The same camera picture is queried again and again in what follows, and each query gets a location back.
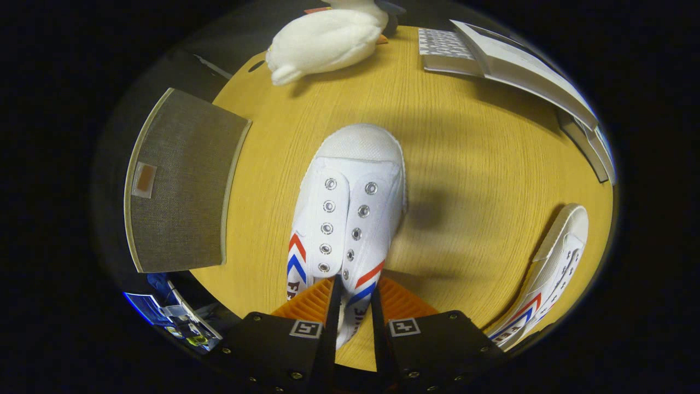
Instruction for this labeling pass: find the crumpled blue cloth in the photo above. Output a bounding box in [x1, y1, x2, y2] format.
[147, 273, 177, 300]

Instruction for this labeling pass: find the white portrait cover book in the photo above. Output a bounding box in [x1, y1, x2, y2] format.
[450, 20, 599, 131]

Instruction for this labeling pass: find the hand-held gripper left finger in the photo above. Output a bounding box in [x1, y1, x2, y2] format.
[211, 275, 343, 394]

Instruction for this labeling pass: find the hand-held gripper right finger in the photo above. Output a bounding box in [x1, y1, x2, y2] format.
[370, 276, 506, 394]

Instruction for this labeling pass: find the grey patterned notebook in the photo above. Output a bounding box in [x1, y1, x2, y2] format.
[418, 27, 477, 76]

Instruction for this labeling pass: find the grey fabric storage box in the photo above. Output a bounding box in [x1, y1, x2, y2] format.
[124, 88, 253, 273]

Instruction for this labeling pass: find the navy white penguin plush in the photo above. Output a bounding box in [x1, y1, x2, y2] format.
[304, 0, 408, 45]

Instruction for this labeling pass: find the pale green cover book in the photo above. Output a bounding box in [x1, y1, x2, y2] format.
[557, 108, 617, 186]

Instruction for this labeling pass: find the white striped canvas shoe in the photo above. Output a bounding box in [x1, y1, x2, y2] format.
[286, 123, 408, 350]
[488, 204, 590, 351]

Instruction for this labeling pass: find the blue-lit display screen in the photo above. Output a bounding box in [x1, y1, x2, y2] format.
[123, 292, 166, 327]

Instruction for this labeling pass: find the white round plush toy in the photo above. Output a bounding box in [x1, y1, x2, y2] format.
[265, 8, 390, 86]

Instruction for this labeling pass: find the white device with cables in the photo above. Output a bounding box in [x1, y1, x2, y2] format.
[163, 280, 224, 352]

